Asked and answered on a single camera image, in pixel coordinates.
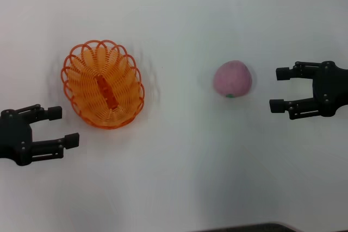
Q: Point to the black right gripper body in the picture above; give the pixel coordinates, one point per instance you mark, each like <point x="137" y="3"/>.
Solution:
<point x="330" y="88"/>

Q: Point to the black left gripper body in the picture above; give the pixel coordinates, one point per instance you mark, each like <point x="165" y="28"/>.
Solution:
<point x="15" y="134"/>

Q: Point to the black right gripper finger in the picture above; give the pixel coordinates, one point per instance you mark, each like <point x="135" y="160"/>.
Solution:
<point x="283" y="73"/>
<point x="277" y="106"/>

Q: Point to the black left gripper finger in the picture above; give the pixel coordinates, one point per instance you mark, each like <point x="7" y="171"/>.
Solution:
<point x="71" y="141"/>
<point x="54" y="113"/>

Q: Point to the pink toy peach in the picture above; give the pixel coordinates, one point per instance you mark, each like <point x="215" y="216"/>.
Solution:
<point x="232" y="78"/>

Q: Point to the dark robot torso edge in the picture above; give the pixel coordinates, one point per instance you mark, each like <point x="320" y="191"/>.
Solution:
<point x="272" y="228"/>

